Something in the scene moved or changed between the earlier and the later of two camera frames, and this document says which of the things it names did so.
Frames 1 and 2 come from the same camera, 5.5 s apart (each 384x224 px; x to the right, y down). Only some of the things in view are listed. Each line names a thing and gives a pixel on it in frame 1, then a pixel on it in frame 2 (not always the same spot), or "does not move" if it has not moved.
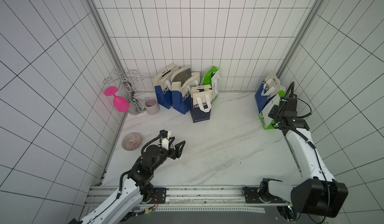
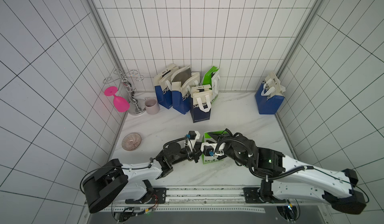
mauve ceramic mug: x=151 y=105 does not move
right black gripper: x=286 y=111 -> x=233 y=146
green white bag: x=212 y=78 does not move
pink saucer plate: x=131 y=141 does not move
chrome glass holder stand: x=137 y=106 does not move
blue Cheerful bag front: x=163 y=87 does not move
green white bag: x=266 y=120 -> x=211 y=137
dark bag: x=200 y=102 does not move
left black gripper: x=177 y=154 -> x=197 y=152
